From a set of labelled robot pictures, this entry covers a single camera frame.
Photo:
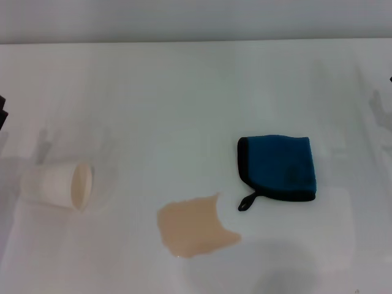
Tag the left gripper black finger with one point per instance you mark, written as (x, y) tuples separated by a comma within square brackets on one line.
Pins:
[(3, 119)]

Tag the white paper cup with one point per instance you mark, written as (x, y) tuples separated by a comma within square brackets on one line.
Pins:
[(49, 183)]

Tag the blue rag with black trim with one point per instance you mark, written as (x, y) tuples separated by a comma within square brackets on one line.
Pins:
[(275, 162)]

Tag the brown liquid stain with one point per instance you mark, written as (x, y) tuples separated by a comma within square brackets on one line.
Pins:
[(193, 226)]

